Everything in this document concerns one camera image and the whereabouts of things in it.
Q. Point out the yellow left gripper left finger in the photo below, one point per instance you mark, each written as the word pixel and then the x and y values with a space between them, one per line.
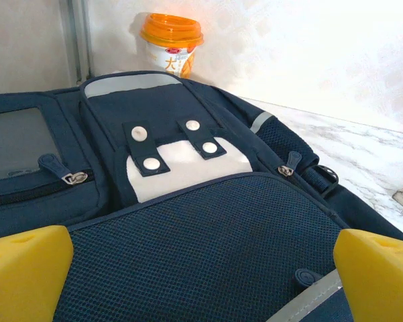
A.
pixel 23 275

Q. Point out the drink cup with orange lid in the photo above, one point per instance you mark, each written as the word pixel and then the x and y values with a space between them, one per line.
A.
pixel 169 43

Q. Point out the aluminium frame post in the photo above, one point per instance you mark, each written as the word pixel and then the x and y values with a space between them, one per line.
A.
pixel 77 33

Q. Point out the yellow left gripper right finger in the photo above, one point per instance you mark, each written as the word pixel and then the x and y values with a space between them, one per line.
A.
pixel 379 281

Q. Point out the navy blue student backpack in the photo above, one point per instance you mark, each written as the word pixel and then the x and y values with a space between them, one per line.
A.
pixel 201 234

